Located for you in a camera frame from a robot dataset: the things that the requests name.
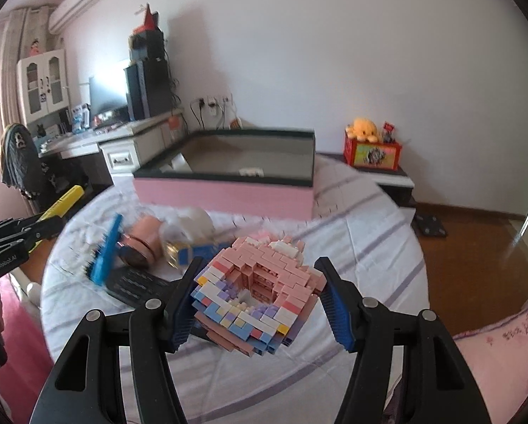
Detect pink box with dark rim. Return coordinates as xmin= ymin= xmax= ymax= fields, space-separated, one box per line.
xmin=132 ymin=127 xmax=316 ymax=220

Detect white air conditioner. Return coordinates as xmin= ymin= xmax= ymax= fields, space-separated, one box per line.
xmin=47 ymin=0 xmax=105 ymax=34

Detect white wall outlets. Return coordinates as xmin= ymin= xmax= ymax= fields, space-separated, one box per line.
xmin=195 ymin=94 xmax=233 ymax=118

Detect pack of water bottles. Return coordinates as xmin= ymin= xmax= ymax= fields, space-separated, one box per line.
xmin=71 ymin=104 xmax=90 ymax=133

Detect black bathroom scale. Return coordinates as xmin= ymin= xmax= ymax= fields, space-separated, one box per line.
xmin=412 ymin=213 xmax=448 ymax=239

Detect black printed jacket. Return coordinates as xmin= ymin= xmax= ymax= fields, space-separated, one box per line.
xmin=1 ymin=124 xmax=41 ymax=199

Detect white glass-door cabinet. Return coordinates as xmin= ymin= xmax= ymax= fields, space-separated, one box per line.
xmin=16 ymin=48 xmax=70 ymax=124

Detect dark blue rectangular object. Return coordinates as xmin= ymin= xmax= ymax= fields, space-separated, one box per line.
xmin=178 ymin=243 xmax=231 ymax=277

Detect black computer monitor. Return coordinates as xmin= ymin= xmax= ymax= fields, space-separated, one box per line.
xmin=88 ymin=74 xmax=129 ymax=118

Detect black computer tower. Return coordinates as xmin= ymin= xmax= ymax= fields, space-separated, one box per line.
xmin=123 ymin=59 xmax=173 ymax=121

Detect pink building brick model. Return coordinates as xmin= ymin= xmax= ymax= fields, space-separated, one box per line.
xmin=192 ymin=230 xmax=329 ymax=358

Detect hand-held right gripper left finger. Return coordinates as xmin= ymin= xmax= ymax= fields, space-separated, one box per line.
xmin=36 ymin=256 xmax=207 ymax=424

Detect gold round object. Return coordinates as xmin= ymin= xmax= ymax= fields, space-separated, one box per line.
xmin=163 ymin=241 xmax=185 ymax=268

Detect black remote control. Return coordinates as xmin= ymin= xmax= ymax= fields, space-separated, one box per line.
xmin=105 ymin=269 xmax=178 ymax=309

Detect red printed storage box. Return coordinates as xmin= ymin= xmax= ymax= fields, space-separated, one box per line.
xmin=343 ymin=135 xmax=401 ymax=172

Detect white computer desk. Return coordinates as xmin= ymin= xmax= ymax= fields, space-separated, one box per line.
xmin=38 ymin=112 xmax=187 ymax=186

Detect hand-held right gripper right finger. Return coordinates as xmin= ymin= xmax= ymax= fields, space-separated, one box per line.
xmin=312 ymin=256 xmax=490 ymax=424

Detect black speaker box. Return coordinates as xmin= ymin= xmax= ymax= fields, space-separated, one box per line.
xmin=129 ymin=26 xmax=165 ymax=65

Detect low dark-topped bench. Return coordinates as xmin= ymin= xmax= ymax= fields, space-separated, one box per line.
xmin=314 ymin=152 xmax=417 ymax=208

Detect blue marker pen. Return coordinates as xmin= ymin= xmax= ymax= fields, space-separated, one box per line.
xmin=85 ymin=213 xmax=124 ymax=286

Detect yellow octopus plush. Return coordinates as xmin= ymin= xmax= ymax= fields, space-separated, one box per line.
xmin=346 ymin=118 xmax=382 ymax=143

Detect red pennant ornament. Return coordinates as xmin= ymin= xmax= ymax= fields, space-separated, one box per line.
xmin=131 ymin=4 xmax=158 ymax=36

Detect person's pink pajama leg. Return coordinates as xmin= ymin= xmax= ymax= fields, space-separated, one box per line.
xmin=452 ymin=296 xmax=528 ymax=424

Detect white charger plug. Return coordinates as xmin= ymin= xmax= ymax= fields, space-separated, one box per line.
xmin=160 ymin=152 xmax=191 ymax=173

